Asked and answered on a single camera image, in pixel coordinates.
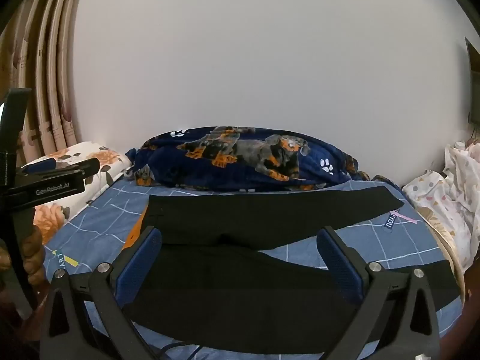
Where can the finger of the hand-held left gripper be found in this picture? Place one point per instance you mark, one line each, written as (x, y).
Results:
(80, 165)

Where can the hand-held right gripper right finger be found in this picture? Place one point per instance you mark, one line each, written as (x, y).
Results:
(339, 266)

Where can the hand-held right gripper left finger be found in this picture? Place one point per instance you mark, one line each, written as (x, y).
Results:
(137, 270)

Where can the black pants with orange lining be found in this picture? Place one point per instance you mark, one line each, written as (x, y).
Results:
(232, 288)

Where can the person's left hand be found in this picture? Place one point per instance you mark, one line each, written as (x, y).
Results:
(34, 255)

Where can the white floral pillow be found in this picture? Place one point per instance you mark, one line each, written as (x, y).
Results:
(101, 165)

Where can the blue checked bedsheet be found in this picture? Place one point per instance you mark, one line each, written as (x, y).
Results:
(101, 228)

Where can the beige patterned curtain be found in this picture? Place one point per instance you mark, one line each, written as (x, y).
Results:
(48, 82)

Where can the white dotted cloth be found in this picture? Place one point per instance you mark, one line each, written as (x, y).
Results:
(446, 195)

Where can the navy dog print blanket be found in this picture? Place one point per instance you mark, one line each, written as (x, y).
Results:
(247, 157)

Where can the dark wall screen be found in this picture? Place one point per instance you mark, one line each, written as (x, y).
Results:
(473, 82)

